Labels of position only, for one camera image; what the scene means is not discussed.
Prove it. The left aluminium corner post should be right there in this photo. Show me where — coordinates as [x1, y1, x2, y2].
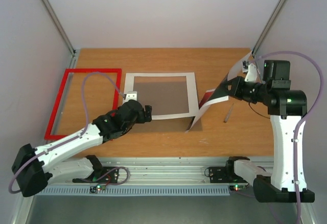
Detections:
[41, 0, 76, 56]

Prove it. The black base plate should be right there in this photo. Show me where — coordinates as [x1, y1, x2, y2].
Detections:
[204, 167, 231, 184]
[72, 167, 120, 184]

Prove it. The aluminium rail base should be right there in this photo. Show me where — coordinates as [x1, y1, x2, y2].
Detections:
[10, 156, 317, 224]

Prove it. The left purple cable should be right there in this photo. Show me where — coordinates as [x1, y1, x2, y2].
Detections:
[9, 72, 130, 194]

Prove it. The sunset photo with white mat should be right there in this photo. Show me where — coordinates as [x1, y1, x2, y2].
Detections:
[186, 51, 251, 132]

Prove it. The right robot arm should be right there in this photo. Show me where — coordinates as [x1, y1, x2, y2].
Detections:
[220, 60, 315, 204]

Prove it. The clear handle screwdriver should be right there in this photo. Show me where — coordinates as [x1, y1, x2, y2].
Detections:
[223, 104, 234, 123]

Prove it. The brown frame backing board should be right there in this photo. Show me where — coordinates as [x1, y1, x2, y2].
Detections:
[124, 73, 199, 133]

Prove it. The right circuit board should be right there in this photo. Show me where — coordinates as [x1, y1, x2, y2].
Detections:
[229, 184, 249, 192]

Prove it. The right aluminium corner post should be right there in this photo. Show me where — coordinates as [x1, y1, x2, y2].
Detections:
[252, 0, 288, 58]

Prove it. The left circuit board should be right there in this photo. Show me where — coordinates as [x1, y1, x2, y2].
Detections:
[89, 185, 106, 194]

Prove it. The grey slotted cable duct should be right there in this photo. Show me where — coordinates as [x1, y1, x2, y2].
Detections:
[38, 185, 230, 197]

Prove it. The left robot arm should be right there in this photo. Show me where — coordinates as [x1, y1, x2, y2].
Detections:
[8, 100, 152, 197]

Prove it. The circuit board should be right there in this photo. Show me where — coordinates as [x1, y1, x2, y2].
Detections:
[229, 184, 249, 192]
[89, 185, 106, 194]

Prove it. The purple cable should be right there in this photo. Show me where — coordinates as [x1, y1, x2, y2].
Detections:
[231, 51, 322, 224]
[9, 72, 130, 194]

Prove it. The white passe-partout mat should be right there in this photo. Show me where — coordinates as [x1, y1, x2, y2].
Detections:
[124, 73, 199, 120]

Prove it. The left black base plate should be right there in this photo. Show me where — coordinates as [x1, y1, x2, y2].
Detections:
[72, 167, 120, 184]

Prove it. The red picture frame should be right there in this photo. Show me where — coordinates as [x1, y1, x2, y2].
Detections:
[44, 68, 122, 141]

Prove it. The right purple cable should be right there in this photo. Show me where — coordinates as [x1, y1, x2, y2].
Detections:
[231, 51, 322, 224]

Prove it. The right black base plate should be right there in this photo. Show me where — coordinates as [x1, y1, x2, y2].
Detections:
[204, 167, 231, 184]

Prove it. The aluminium corner post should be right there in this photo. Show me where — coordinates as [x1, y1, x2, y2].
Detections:
[252, 0, 288, 58]
[41, 0, 76, 56]

